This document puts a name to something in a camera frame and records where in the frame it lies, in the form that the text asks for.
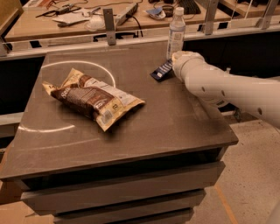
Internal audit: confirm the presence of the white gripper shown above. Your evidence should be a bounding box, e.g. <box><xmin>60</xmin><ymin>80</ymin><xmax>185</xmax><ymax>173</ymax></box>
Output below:
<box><xmin>171</xmin><ymin>51</ymin><xmax>204</xmax><ymax>82</ymax></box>

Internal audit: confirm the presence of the blue rxbar blueberry wrapper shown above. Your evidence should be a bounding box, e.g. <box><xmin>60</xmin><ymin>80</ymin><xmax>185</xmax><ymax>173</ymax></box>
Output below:
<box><xmin>150</xmin><ymin>59</ymin><xmax>172</xmax><ymax>81</ymax></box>

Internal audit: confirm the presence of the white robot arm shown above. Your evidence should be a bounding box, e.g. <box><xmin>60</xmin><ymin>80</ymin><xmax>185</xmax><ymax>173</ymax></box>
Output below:
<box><xmin>172</xmin><ymin>52</ymin><xmax>280</xmax><ymax>224</ymax></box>

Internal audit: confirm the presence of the clear plastic water bottle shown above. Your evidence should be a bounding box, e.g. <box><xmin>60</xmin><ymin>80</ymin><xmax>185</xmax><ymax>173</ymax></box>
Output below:
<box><xmin>166</xmin><ymin>7</ymin><xmax>186</xmax><ymax>60</ymax></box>

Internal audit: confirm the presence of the blue white packet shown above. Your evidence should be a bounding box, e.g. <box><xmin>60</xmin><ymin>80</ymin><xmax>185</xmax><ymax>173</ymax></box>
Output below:
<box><xmin>146</xmin><ymin>7</ymin><xmax>165</xmax><ymax>20</ymax></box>

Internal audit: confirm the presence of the black keyboard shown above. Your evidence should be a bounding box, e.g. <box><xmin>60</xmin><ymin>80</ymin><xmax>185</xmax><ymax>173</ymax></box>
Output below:
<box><xmin>178</xmin><ymin>0</ymin><xmax>200</xmax><ymax>15</ymax></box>

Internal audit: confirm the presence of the white power strip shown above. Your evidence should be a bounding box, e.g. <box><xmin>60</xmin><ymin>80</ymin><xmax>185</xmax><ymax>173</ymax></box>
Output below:
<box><xmin>115</xmin><ymin>3</ymin><xmax>138</xmax><ymax>25</ymax></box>

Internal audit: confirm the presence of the brown chip bag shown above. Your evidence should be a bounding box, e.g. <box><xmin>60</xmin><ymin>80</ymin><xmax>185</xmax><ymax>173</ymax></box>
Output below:
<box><xmin>43</xmin><ymin>68</ymin><xmax>144</xmax><ymax>131</ymax></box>

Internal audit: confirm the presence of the grey drawer cabinet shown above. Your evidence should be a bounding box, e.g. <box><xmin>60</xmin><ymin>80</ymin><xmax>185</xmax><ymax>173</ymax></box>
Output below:
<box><xmin>1</xmin><ymin>42</ymin><xmax>238</xmax><ymax>224</ymax></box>

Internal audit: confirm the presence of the white paper sheet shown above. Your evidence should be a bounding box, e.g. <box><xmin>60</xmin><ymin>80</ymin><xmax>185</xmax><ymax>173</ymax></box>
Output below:
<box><xmin>52</xmin><ymin>13</ymin><xmax>90</xmax><ymax>24</ymax></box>

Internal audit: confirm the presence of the metal bracket post right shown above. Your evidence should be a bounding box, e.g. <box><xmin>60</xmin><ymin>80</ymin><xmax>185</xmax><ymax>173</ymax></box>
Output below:
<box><xmin>203</xmin><ymin>0</ymin><xmax>219</xmax><ymax>35</ymax></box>

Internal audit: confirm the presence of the metal bracket post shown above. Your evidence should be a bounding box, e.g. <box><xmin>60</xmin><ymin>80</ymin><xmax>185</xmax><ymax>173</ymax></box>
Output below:
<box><xmin>103</xmin><ymin>8</ymin><xmax>116</xmax><ymax>46</ymax></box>
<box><xmin>203</xmin><ymin>0</ymin><xmax>219</xmax><ymax>35</ymax></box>

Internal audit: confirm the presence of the black cable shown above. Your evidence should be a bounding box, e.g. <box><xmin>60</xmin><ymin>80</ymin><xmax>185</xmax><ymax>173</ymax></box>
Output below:
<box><xmin>127</xmin><ymin>14</ymin><xmax>144</xmax><ymax>39</ymax></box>

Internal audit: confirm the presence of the metal bracket post left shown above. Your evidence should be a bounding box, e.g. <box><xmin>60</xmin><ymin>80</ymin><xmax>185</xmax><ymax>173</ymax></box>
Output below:
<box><xmin>103</xmin><ymin>8</ymin><xmax>116</xmax><ymax>46</ymax></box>

